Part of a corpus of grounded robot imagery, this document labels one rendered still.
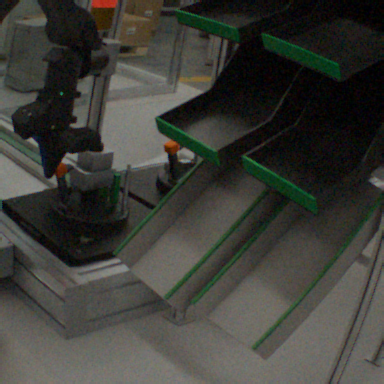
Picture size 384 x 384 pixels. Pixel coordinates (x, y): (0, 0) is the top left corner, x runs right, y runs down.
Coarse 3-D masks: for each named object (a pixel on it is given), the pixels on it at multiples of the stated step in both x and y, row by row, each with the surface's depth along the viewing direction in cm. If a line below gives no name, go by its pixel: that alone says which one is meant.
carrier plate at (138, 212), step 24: (48, 192) 132; (120, 192) 137; (24, 216) 121; (48, 216) 123; (144, 216) 129; (48, 240) 115; (72, 240) 116; (96, 240) 118; (120, 240) 119; (72, 264) 112
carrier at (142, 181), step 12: (180, 156) 156; (192, 156) 155; (144, 168) 150; (156, 168) 151; (168, 168) 144; (180, 168) 147; (132, 180) 143; (144, 180) 144; (156, 180) 143; (168, 180) 140; (180, 180) 139; (132, 192) 138; (144, 192) 139; (156, 192) 140; (168, 192) 139; (144, 204) 136; (156, 204) 135
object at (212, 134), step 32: (256, 64) 106; (288, 64) 110; (224, 96) 105; (256, 96) 104; (288, 96) 94; (160, 128) 100; (192, 128) 100; (224, 128) 98; (256, 128) 93; (224, 160) 92
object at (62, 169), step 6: (60, 168) 116; (66, 168) 118; (72, 168) 119; (54, 174) 117; (60, 174) 117; (60, 180) 118; (60, 186) 119; (66, 186) 119; (60, 192) 120; (66, 192) 120; (60, 198) 121; (66, 198) 120; (66, 204) 121
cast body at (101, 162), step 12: (84, 156) 121; (96, 156) 120; (108, 156) 122; (84, 168) 122; (96, 168) 121; (108, 168) 123; (72, 180) 122; (84, 180) 120; (96, 180) 122; (108, 180) 124
